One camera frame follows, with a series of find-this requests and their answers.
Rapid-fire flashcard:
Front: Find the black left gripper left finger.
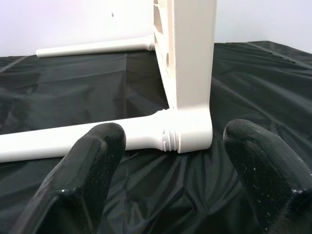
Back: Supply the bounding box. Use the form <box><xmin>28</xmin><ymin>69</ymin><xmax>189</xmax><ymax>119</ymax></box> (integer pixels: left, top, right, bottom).
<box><xmin>9</xmin><ymin>122</ymin><xmax>127</xmax><ymax>234</ymax></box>

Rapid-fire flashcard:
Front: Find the white plastic table leg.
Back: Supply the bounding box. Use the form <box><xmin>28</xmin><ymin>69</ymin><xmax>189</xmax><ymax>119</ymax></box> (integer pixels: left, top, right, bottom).
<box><xmin>36</xmin><ymin>34</ymin><xmax>156</xmax><ymax>59</ymax></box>
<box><xmin>0</xmin><ymin>109</ymin><xmax>181</xmax><ymax>163</ymax></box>

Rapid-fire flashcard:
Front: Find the black tablecloth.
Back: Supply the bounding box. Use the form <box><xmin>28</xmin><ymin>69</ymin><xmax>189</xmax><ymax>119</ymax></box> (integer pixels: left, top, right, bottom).
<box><xmin>0</xmin><ymin>40</ymin><xmax>312</xmax><ymax>234</ymax></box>

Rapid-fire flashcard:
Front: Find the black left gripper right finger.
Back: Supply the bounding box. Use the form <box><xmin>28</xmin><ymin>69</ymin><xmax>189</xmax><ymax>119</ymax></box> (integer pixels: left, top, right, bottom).
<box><xmin>223</xmin><ymin>118</ymin><xmax>312</xmax><ymax>234</ymax></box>

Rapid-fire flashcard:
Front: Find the white plastic children table top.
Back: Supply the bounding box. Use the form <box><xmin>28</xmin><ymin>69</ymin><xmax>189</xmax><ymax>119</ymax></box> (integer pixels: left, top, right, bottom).
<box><xmin>153</xmin><ymin>0</ymin><xmax>217</xmax><ymax>154</ymax></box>

